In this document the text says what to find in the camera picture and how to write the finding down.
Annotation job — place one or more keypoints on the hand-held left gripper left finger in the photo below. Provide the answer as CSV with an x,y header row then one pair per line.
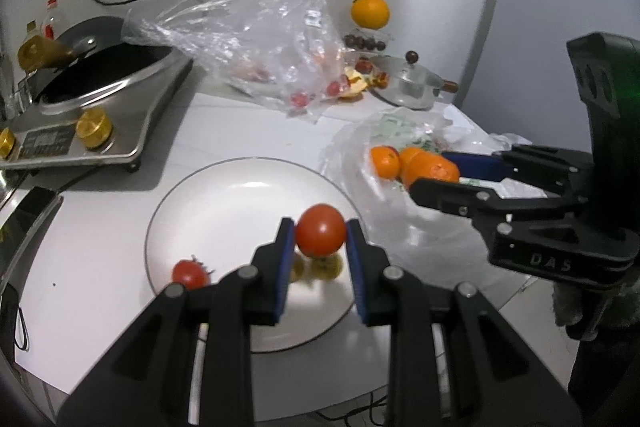
x,y
282,267

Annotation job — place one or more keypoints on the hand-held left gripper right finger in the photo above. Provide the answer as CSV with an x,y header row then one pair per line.
x,y
357,267

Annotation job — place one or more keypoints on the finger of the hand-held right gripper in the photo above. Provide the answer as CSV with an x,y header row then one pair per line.
x,y
475,164
450,197

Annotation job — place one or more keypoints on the small green jujube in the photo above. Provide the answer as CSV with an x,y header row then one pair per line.
x,y
299,268
325,268

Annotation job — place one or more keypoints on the tangerine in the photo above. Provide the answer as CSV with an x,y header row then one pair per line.
x,y
432,169
385,162
411,155

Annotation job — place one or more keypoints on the cherry tomato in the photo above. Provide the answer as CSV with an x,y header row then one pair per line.
x,y
300,99
320,227
189,274
332,88

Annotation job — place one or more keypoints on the white plate dark rim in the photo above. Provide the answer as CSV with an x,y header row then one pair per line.
x,y
225,217

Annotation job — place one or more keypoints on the small steel pot with lid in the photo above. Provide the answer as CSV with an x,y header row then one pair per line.
x,y
410,82

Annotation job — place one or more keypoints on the orange peel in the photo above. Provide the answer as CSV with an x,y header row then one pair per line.
x,y
356,87

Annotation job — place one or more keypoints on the large orange with leaf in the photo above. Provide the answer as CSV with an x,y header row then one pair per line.
x,y
370,12

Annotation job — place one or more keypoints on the steel induction cooker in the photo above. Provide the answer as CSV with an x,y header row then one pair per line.
x,y
150,97

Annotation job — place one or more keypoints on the crumpled clear plastic bag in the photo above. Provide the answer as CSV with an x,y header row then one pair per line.
x,y
240,22

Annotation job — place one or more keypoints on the red cap bottle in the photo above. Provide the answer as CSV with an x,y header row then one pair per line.
x,y
51,24

